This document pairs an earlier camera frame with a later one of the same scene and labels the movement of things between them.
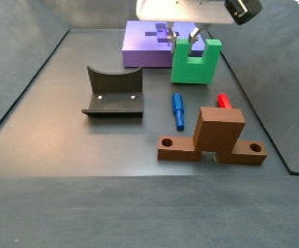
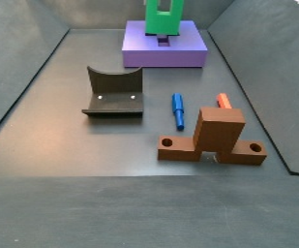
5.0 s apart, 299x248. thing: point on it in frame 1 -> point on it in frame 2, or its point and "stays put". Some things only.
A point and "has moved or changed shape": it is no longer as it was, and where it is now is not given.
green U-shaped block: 192,73 has moved or changed shape
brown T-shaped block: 218,130 stays put
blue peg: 178,109 stays put
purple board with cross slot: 148,46 stays put
